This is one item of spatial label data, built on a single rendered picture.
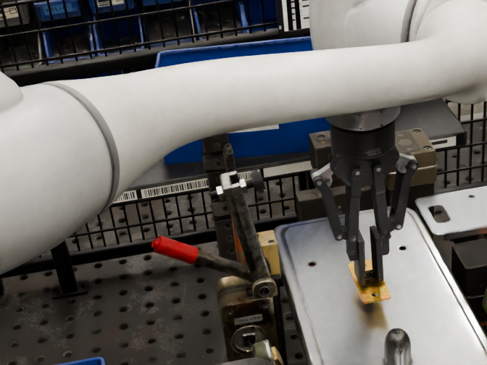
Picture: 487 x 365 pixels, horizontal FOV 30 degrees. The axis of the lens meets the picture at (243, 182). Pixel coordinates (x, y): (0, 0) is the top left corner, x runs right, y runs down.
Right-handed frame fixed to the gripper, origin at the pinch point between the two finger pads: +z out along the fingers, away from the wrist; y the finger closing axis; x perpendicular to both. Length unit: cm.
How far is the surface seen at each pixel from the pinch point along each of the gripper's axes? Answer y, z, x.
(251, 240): -14.8, -6.8, -1.8
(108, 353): -40, 37, 32
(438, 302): 8.2, 6.7, -3.6
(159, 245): -25.8, -7.8, -1.0
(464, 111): 93, 107, 216
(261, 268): -14.0, -2.4, -1.8
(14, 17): -62, 21, 166
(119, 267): -37, 37, 57
